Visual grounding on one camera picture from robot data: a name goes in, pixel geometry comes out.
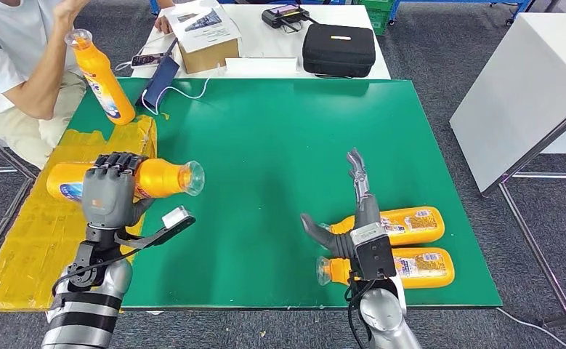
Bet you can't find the person's right hand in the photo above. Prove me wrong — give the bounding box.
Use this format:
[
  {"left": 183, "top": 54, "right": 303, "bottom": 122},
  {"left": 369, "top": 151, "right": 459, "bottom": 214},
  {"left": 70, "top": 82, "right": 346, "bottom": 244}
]
[{"left": 52, "top": 0, "right": 91, "bottom": 25}]

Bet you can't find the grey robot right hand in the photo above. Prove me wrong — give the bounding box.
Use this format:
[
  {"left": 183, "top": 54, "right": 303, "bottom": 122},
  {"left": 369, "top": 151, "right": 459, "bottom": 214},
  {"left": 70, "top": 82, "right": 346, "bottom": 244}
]
[{"left": 300, "top": 148, "right": 382, "bottom": 260}]

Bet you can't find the person's left hand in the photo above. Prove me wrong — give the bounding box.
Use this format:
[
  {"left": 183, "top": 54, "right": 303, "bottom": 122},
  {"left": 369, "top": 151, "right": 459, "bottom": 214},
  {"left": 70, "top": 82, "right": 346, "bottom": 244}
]
[{"left": 153, "top": 14, "right": 174, "bottom": 35}]

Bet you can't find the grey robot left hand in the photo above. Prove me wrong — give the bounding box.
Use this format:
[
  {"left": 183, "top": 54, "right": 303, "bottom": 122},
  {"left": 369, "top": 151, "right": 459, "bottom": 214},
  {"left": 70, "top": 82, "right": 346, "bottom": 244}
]
[{"left": 81, "top": 152, "right": 156, "bottom": 230}]

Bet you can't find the orange detergent bottle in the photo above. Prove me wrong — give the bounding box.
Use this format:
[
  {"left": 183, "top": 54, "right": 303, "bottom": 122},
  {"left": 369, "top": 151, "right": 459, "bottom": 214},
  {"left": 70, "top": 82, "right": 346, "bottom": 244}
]
[
  {"left": 45, "top": 159, "right": 206, "bottom": 204},
  {"left": 64, "top": 28, "right": 137, "bottom": 127},
  {"left": 318, "top": 206, "right": 446, "bottom": 247},
  {"left": 316, "top": 246, "right": 456, "bottom": 290}
]

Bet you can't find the black smartphone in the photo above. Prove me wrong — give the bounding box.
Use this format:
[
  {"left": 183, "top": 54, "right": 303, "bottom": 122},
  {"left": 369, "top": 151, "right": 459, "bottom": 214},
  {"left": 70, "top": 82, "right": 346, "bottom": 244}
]
[{"left": 131, "top": 52, "right": 168, "bottom": 68}]

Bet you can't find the printed white paper sheet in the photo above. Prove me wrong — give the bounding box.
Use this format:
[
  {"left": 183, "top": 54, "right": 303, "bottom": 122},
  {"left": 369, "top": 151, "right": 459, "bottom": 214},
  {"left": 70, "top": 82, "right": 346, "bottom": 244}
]
[{"left": 162, "top": 0, "right": 243, "bottom": 54}]

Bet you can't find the dark blue folio case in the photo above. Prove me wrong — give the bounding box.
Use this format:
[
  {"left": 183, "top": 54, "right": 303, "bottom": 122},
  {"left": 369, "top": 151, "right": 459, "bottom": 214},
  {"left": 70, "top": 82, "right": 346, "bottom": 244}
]
[{"left": 137, "top": 38, "right": 182, "bottom": 109}]

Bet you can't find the brown cardboard box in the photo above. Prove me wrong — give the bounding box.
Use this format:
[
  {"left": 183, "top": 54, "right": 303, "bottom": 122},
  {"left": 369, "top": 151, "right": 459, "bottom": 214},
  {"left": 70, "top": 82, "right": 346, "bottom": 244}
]
[{"left": 179, "top": 38, "right": 241, "bottom": 75}]

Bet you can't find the person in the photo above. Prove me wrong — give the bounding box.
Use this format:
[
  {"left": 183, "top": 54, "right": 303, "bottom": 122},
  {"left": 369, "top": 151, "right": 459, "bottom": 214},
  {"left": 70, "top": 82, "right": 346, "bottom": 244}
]
[{"left": 0, "top": 0, "right": 175, "bottom": 169}]

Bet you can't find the yellow taped cardboard sheet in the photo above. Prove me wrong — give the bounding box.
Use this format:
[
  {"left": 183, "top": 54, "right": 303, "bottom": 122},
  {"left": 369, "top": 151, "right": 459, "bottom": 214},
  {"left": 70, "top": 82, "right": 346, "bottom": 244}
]
[{"left": 0, "top": 114, "right": 158, "bottom": 313}]

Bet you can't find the flat white box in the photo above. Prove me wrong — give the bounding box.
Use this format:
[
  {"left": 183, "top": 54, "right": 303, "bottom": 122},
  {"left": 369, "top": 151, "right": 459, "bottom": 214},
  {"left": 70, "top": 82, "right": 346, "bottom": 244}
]
[{"left": 225, "top": 57, "right": 299, "bottom": 78}]

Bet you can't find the green table board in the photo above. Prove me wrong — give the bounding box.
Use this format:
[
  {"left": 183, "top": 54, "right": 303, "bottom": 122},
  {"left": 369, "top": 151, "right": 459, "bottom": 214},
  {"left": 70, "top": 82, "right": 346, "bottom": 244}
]
[{"left": 68, "top": 76, "right": 504, "bottom": 309}]

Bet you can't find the black remote controller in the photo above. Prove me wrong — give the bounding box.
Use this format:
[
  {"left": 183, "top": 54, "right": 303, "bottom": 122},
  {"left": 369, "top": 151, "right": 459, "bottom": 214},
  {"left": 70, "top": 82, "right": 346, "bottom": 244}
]
[{"left": 262, "top": 4, "right": 320, "bottom": 33}]

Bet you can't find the black zip case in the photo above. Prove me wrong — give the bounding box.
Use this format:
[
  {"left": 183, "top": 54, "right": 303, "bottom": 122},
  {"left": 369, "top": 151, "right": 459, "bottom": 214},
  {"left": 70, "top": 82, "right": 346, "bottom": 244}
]
[{"left": 302, "top": 23, "right": 376, "bottom": 79}]

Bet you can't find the white side table top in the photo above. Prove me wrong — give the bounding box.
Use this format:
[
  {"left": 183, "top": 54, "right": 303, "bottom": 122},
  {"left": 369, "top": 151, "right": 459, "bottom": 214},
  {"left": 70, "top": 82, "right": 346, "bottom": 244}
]
[{"left": 449, "top": 12, "right": 566, "bottom": 196}]

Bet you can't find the green plastic crate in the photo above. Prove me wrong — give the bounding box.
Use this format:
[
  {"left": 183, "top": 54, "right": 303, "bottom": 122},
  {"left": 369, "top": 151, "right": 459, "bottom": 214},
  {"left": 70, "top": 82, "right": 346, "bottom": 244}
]
[{"left": 355, "top": 0, "right": 395, "bottom": 37}]

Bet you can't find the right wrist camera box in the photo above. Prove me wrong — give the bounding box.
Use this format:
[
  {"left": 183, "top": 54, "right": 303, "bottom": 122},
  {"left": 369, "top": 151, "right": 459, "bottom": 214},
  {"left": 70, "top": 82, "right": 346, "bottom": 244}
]
[{"left": 349, "top": 222, "right": 397, "bottom": 282}]

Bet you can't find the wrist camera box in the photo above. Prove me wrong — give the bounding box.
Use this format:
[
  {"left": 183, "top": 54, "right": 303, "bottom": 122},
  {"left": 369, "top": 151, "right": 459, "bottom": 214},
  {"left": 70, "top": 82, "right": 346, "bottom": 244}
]
[
  {"left": 114, "top": 206, "right": 197, "bottom": 250},
  {"left": 349, "top": 222, "right": 397, "bottom": 282}
]

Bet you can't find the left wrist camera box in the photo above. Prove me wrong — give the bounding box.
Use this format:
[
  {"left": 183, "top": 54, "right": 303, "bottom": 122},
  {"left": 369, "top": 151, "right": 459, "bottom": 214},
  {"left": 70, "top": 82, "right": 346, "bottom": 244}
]
[{"left": 114, "top": 206, "right": 197, "bottom": 250}]

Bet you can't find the white power cord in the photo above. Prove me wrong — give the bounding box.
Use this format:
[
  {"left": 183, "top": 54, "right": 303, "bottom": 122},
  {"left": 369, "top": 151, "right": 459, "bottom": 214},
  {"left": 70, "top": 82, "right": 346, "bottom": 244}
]
[{"left": 496, "top": 308, "right": 566, "bottom": 349}]

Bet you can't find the blue cart frame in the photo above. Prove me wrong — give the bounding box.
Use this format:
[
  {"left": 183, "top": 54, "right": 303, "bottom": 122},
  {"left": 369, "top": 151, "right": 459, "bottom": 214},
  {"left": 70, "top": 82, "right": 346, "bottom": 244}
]
[{"left": 388, "top": 0, "right": 536, "bottom": 26}]

